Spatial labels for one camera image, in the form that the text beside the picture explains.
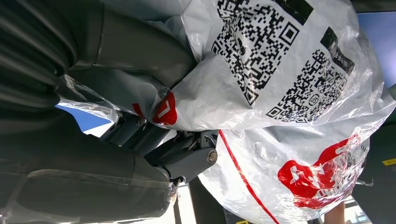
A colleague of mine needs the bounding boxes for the black inbound machine column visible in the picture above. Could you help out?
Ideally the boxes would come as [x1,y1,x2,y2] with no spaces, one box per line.
[172,176,250,224]

